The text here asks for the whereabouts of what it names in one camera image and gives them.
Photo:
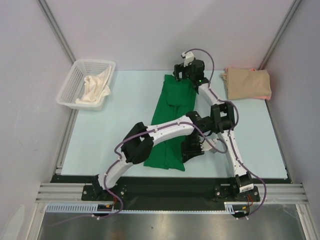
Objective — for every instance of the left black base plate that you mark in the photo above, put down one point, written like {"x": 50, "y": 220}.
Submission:
{"x": 112, "y": 192}

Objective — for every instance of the left grey cable duct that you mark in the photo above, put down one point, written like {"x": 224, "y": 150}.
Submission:
{"x": 87, "y": 208}

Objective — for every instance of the cream t shirt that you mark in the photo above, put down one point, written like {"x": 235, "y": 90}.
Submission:
{"x": 95, "y": 87}

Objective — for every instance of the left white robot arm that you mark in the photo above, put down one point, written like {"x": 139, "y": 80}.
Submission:
{"x": 137, "y": 146}

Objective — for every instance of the grey cable duct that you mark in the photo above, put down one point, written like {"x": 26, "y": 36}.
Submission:
{"x": 237, "y": 207}
{"x": 87, "y": 208}

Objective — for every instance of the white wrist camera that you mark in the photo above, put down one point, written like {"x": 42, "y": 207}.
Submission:
{"x": 188, "y": 57}
{"x": 209, "y": 146}

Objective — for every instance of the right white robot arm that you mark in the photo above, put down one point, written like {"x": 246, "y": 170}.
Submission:
{"x": 220, "y": 122}

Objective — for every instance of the green t shirt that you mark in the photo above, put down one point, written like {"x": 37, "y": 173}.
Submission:
{"x": 177, "y": 98}

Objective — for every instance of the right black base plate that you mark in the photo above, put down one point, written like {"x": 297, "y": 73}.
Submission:
{"x": 225, "y": 193}

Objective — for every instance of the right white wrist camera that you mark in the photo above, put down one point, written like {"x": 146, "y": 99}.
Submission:
{"x": 188, "y": 57}

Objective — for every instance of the left aluminium corner post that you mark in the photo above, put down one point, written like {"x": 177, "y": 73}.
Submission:
{"x": 53, "y": 24}

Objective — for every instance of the folded tan t shirt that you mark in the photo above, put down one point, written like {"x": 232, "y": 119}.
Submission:
{"x": 247, "y": 83}

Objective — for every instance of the right aluminium corner post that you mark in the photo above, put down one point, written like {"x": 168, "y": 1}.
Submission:
{"x": 280, "y": 33}

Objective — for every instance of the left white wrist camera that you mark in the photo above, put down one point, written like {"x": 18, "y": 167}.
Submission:
{"x": 209, "y": 146}

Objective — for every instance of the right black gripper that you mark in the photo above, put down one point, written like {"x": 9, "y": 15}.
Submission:
{"x": 180, "y": 70}

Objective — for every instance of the aluminium corner post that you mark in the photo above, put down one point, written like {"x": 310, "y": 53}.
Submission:
{"x": 53, "y": 24}
{"x": 280, "y": 33}

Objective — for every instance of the aluminium front rail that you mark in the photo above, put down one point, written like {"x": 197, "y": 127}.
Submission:
{"x": 73, "y": 193}

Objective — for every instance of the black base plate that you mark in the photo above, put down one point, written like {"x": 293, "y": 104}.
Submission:
{"x": 112, "y": 192}
{"x": 225, "y": 193}

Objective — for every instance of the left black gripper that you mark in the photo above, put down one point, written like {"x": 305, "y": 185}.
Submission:
{"x": 187, "y": 154}

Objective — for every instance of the white plastic basket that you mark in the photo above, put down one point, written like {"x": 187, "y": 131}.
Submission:
{"x": 73, "y": 87}

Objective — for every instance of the right grey cable duct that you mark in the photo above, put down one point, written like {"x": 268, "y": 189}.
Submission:
{"x": 237, "y": 207}

